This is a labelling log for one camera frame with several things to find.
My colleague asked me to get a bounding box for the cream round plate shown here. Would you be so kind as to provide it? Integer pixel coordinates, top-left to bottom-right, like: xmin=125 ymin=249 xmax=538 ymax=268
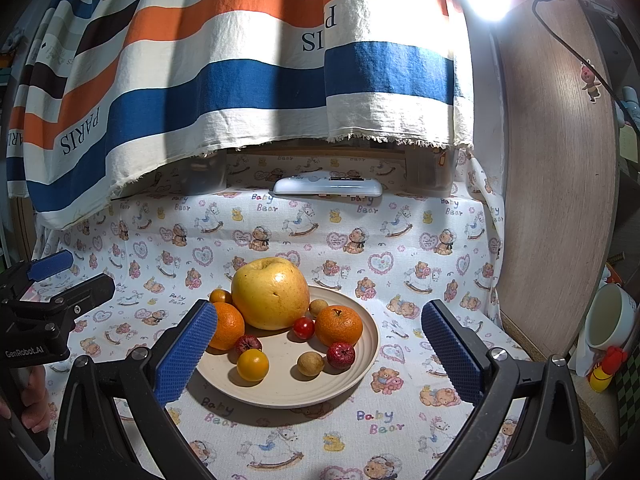
xmin=195 ymin=285 xmax=381 ymax=408

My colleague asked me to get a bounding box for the large yellow pomelo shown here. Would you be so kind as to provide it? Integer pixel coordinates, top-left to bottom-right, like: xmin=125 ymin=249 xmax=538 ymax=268
xmin=231 ymin=257 xmax=311 ymax=331

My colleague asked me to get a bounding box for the clear plastic box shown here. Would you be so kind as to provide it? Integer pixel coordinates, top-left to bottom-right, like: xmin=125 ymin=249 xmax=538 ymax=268
xmin=187 ymin=155 xmax=227 ymax=193
xmin=406 ymin=147 xmax=458 ymax=196

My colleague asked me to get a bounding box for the tangerine with stem dimple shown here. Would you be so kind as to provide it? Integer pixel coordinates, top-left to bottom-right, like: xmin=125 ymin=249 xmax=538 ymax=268
xmin=314 ymin=305 xmax=364 ymax=347

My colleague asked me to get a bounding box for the striped hanging cloth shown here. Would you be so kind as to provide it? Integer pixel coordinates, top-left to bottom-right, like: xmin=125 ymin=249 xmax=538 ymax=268
xmin=5 ymin=0 xmax=475 ymax=231

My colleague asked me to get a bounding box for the cartoon sticker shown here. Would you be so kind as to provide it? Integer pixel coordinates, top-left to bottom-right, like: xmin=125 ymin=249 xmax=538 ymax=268
xmin=580 ymin=59 xmax=601 ymax=103

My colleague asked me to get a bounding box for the red and yellow toy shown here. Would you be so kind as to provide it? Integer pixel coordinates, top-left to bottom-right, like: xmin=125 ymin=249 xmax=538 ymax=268
xmin=589 ymin=345 xmax=628 ymax=393

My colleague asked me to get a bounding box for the flat white device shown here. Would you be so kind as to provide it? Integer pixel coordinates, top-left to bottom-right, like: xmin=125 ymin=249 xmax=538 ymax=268
xmin=272 ymin=176 xmax=384 ymax=199

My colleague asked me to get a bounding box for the yellow cherry tomato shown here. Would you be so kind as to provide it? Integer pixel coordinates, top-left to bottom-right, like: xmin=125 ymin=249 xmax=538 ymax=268
xmin=236 ymin=348 xmax=270 ymax=382

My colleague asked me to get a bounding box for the blue and white bottle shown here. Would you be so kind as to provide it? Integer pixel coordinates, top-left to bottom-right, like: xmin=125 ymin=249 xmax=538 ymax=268
xmin=617 ymin=87 xmax=640 ymax=131

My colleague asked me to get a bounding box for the person's left hand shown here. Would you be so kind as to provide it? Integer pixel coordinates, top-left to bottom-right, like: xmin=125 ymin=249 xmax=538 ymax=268
xmin=20 ymin=365 xmax=52 ymax=429

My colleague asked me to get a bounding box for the black lamp cable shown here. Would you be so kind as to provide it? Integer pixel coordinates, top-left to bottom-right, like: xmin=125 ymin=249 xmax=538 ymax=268
xmin=532 ymin=0 xmax=640 ymax=136

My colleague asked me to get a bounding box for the wooden side panel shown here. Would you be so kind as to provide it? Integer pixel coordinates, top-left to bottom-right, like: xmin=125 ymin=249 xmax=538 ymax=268
xmin=492 ymin=2 xmax=621 ymax=361

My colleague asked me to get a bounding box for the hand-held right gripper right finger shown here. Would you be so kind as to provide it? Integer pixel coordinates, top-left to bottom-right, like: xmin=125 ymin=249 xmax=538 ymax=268
xmin=421 ymin=299 xmax=587 ymax=480

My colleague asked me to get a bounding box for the white mug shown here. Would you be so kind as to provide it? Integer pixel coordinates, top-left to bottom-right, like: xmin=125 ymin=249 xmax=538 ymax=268
xmin=584 ymin=282 xmax=637 ymax=350

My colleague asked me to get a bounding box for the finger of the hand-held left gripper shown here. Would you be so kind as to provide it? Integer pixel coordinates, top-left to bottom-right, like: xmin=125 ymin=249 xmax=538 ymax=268
xmin=0 ymin=250 xmax=74 ymax=303
xmin=0 ymin=274 xmax=116 ymax=327

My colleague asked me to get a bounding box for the smooth round orange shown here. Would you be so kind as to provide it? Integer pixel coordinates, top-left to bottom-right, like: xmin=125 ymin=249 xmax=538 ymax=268
xmin=206 ymin=302 xmax=246 ymax=352

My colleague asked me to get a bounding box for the bear print cloth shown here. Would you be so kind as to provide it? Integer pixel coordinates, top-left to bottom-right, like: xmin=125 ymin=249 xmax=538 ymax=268
xmin=30 ymin=147 xmax=601 ymax=480

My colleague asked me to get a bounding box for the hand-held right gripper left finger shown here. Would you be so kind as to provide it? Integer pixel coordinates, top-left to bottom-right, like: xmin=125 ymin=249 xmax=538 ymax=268
xmin=54 ymin=299 xmax=219 ymax=480

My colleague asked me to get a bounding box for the green checkered cloth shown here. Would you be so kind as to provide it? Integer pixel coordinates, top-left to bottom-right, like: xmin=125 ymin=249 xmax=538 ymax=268
xmin=615 ymin=355 xmax=640 ymax=436

